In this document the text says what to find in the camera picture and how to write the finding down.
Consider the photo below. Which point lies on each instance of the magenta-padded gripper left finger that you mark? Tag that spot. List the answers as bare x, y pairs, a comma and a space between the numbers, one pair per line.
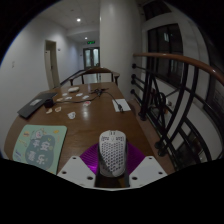
78, 170

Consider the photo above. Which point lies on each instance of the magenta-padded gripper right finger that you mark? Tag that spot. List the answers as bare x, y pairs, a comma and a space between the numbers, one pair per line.
148, 170

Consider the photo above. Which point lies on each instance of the white perforated computer mouse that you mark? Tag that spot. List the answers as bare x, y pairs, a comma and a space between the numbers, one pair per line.
112, 153

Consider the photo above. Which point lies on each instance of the green printed mouse pad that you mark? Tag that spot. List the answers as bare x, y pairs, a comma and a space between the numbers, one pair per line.
40, 146

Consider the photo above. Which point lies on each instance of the small pale card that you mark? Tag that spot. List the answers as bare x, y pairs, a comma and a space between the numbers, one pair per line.
58, 109
49, 111
85, 97
87, 103

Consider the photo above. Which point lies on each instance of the white notepad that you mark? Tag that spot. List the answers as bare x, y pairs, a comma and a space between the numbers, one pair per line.
125, 105

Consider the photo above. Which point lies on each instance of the black pen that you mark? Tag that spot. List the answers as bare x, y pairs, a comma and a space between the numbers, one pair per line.
118, 105

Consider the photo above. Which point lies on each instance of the small black round object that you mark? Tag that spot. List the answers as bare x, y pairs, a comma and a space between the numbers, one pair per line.
49, 103

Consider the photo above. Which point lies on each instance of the closed dark laptop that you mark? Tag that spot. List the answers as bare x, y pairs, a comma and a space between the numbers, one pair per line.
35, 105

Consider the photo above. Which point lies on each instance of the black railing with wooden handrail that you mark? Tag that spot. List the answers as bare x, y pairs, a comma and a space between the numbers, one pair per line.
180, 96

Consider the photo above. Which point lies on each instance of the small white box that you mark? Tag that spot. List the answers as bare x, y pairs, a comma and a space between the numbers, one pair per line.
73, 89

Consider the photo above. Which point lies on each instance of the wooden chair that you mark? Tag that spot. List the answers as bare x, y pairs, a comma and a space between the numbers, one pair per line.
95, 70

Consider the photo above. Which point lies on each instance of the open side door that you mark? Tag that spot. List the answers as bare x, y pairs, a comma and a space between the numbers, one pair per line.
49, 65

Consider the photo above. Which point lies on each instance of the glass double door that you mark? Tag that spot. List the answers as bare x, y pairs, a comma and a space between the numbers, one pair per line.
91, 58

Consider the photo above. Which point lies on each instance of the dark framed window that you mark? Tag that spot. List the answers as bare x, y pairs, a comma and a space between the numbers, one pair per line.
165, 53

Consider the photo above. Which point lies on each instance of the green exit sign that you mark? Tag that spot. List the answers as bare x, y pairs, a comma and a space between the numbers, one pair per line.
90, 42

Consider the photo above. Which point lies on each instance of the round ceiling light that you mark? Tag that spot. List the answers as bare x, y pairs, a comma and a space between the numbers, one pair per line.
78, 20

